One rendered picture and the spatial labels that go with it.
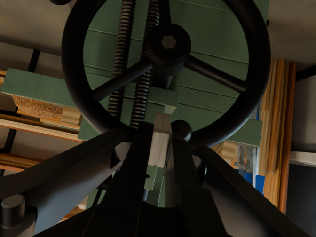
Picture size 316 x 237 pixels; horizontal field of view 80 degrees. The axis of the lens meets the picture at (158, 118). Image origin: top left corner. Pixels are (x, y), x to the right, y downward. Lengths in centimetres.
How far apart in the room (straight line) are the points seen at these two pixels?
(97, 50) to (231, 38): 32
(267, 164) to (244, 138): 143
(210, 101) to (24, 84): 43
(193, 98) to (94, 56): 25
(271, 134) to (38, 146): 287
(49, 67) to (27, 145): 117
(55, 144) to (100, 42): 268
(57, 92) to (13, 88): 10
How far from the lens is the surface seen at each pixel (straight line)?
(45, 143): 316
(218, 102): 46
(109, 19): 52
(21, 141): 330
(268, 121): 190
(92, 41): 51
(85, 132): 35
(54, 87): 50
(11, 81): 55
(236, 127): 26
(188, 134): 19
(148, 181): 55
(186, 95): 45
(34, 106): 53
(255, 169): 135
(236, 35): 53
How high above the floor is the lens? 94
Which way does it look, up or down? 7 degrees down
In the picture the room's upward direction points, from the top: 168 degrees counter-clockwise
